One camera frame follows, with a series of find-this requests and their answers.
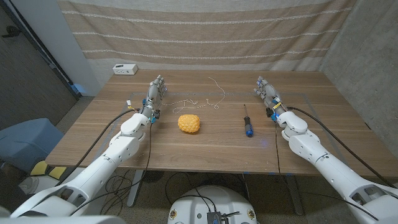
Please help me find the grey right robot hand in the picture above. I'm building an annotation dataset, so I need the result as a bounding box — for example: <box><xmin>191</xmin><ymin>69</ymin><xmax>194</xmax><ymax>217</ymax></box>
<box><xmin>253</xmin><ymin>76</ymin><xmax>289</xmax><ymax>121</ymax></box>

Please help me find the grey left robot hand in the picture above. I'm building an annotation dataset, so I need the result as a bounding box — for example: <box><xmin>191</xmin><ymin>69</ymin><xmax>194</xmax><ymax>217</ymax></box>
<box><xmin>141</xmin><ymin>74</ymin><xmax>167</xmax><ymax>121</ymax></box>

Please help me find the white string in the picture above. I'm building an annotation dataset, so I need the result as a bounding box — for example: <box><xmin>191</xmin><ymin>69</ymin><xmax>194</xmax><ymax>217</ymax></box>
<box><xmin>161</xmin><ymin>77</ymin><xmax>226</xmax><ymax>114</ymax></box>

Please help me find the blue black handled screwdriver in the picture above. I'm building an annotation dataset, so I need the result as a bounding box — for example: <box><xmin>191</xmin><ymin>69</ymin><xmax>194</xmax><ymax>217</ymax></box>
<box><xmin>243</xmin><ymin>104</ymin><xmax>254</xmax><ymax>138</ymax></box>

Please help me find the yellow bumpy sponge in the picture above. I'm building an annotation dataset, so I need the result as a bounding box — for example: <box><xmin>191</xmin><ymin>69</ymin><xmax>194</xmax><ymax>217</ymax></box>
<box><xmin>177</xmin><ymin>114</ymin><xmax>201</xmax><ymax>134</ymax></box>

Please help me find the white power strip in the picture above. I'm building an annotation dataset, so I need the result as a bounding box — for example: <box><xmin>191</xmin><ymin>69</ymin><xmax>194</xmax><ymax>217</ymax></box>
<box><xmin>112</xmin><ymin>63</ymin><xmax>139</xmax><ymax>76</ymax></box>

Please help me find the beige striped cloth backdrop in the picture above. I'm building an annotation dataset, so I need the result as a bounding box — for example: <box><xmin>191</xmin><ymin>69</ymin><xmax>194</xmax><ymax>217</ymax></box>
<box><xmin>57</xmin><ymin>0</ymin><xmax>357</xmax><ymax>72</ymax></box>

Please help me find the small light blue object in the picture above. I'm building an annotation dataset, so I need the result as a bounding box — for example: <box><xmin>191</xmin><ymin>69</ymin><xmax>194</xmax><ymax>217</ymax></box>
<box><xmin>73</xmin><ymin>83</ymin><xmax>88</xmax><ymax>96</ymax></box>

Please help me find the black round object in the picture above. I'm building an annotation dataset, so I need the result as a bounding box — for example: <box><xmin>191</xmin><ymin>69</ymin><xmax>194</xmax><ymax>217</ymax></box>
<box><xmin>142</xmin><ymin>170</ymin><xmax>165</xmax><ymax>184</ymax></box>

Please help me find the white table leg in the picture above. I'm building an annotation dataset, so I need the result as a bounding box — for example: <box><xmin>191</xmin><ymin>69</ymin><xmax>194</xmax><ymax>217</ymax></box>
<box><xmin>126</xmin><ymin>169</ymin><xmax>144</xmax><ymax>208</ymax></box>

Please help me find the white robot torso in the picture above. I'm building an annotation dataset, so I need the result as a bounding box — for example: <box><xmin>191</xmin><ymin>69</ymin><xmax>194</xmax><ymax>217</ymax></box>
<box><xmin>167</xmin><ymin>185</ymin><xmax>259</xmax><ymax>224</ymax></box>

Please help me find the yellow pad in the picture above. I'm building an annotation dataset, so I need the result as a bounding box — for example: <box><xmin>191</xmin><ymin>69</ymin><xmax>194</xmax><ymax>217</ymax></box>
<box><xmin>30</xmin><ymin>160</ymin><xmax>49</xmax><ymax>177</ymax></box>
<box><xmin>48</xmin><ymin>166</ymin><xmax>68</xmax><ymax>180</ymax></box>

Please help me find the dark grey door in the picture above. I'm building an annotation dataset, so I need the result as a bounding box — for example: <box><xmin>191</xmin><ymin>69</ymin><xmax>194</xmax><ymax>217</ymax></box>
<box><xmin>0</xmin><ymin>6</ymin><xmax>78</xmax><ymax>131</ymax></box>

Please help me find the small grey electronics box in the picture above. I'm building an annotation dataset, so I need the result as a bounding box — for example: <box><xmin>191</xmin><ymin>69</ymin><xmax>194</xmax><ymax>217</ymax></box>
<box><xmin>206</xmin><ymin>211</ymin><xmax>222</xmax><ymax>224</ymax></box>

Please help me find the blue grey chair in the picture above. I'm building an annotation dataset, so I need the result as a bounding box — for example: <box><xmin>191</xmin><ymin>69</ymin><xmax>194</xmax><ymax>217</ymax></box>
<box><xmin>0</xmin><ymin>117</ymin><xmax>65</xmax><ymax>174</ymax></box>

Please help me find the grey white sneaker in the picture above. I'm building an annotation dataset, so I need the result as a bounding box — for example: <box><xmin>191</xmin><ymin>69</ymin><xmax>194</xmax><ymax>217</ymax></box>
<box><xmin>18</xmin><ymin>175</ymin><xmax>47</xmax><ymax>195</ymax></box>

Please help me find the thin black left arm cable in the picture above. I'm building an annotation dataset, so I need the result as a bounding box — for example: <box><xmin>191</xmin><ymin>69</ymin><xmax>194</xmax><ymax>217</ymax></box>
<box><xmin>70</xmin><ymin>121</ymin><xmax>154</xmax><ymax>216</ymax></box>

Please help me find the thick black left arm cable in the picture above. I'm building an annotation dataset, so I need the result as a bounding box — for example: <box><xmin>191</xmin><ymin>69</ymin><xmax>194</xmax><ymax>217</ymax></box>
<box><xmin>55</xmin><ymin>108</ymin><xmax>141</xmax><ymax>187</ymax></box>

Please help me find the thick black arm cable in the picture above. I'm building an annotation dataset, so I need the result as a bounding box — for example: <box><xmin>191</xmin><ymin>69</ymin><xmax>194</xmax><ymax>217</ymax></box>
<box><xmin>285</xmin><ymin>106</ymin><xmax>398</xmax><ymax>190</ymax></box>
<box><xmin>55</xmin><ymin>108</ymin><xmax>141</xmax><ymax>187</ymax></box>

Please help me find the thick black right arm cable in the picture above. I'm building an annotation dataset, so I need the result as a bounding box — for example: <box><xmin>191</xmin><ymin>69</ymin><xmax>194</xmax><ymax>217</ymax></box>
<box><xmin>285</xmin><ymin>106</ymin><xmax>398</xmax><ymax>190</ymax></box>

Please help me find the black door handle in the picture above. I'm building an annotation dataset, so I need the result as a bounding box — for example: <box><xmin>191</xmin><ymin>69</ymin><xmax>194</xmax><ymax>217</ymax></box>
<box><xmin>1</xmin><ymin>25</ymin><xmax>21</xmax><ymax>39</ymax></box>

